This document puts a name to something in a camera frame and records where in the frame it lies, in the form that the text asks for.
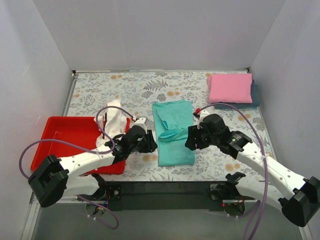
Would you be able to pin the red plastic tray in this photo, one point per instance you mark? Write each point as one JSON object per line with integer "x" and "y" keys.
{"x": 78, "y": 130}

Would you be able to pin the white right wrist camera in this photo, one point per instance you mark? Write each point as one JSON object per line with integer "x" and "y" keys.
{"x": 200, "y": 114}

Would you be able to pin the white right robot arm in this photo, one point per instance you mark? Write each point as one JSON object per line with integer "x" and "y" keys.
{"x": 297, "y": 197}

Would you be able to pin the folded dark blue t shirt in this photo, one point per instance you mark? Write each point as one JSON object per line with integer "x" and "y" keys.
{"x": 255, "y": 101}

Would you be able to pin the white t shirt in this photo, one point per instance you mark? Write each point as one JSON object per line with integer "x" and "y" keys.
{"x": 113, "y": 122}

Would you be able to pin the folded pink t shirt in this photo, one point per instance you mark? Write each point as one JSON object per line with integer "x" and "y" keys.
{"x": 230, "y": 88}

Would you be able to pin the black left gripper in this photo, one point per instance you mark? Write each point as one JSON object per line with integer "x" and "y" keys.
{"x": 146, "y": 141}

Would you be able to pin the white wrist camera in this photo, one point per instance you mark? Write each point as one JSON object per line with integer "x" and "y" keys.
{"x": 200, "y": 114}
{"x": 140, "y": 122}

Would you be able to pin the floral tablecloth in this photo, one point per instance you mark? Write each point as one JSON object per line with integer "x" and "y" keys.
{"x": 137, "y": 92}

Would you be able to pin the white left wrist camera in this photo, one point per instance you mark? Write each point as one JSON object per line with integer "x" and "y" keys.
{"x": 140, "y": 122}

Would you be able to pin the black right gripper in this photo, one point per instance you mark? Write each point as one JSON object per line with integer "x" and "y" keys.
{"x": 197, "y": 137}

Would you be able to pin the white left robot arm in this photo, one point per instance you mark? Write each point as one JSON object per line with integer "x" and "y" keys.
{"x": 56, "y": 178}

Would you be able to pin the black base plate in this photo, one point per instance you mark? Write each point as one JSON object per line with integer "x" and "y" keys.
{"x": 169, "y": 195}

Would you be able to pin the teal t shirt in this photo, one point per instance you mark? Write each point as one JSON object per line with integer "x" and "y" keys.
{"x": 171, "y": 120}

